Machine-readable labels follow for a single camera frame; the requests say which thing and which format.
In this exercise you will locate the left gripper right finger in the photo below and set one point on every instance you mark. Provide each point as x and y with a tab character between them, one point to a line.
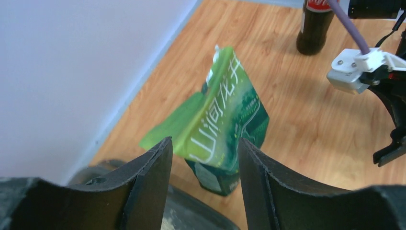
278	198

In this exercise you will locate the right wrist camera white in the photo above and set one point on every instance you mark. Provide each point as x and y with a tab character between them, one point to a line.
353	72

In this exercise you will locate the green litter bag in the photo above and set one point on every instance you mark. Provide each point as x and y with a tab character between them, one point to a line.
206	128

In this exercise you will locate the dark cola bottle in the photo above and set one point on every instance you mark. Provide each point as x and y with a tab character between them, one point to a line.
317	16

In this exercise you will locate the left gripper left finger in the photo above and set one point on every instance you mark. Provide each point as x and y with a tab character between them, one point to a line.
132	197

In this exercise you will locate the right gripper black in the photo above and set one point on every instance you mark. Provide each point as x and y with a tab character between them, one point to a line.
388	83

